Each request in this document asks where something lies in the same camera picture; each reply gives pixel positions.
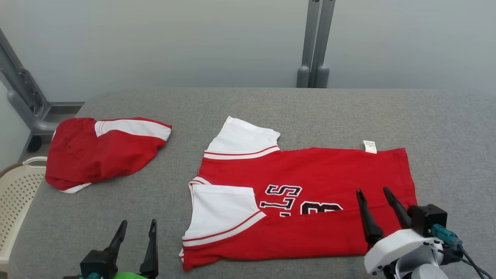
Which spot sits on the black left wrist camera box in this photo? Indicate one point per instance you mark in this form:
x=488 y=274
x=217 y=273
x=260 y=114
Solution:
x=97 y=263

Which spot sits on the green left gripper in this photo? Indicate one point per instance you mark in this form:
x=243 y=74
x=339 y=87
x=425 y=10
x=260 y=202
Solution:
x=130 y=276

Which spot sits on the crumpled red and white garment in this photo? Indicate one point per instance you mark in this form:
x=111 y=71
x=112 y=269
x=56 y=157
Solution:
x=97 y=159

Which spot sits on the cream plastic laundry basket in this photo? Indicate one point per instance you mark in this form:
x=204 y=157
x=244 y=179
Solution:
x=19 y=193

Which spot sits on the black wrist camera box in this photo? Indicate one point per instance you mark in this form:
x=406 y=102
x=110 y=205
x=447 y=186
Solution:
x=426 y=219
x=97 y=263

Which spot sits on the red jersey with black lettering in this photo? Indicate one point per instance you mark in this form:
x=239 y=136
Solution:
x=329 y=174

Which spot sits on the grey fabric cushion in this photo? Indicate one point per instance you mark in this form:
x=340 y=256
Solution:
x=271 y=108

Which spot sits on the grey double metal post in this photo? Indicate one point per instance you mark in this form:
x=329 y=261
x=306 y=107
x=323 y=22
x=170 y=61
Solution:
x=321 y=38

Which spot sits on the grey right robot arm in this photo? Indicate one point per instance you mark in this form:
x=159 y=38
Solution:
x=426 y=273

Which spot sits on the grey metal frame with bracket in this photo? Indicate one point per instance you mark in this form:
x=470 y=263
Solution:
x=23 y=87

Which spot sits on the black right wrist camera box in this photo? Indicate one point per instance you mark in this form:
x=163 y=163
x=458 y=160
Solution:
x=426 y=219

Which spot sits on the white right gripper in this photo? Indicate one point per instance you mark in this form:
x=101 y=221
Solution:
x=399 y=246

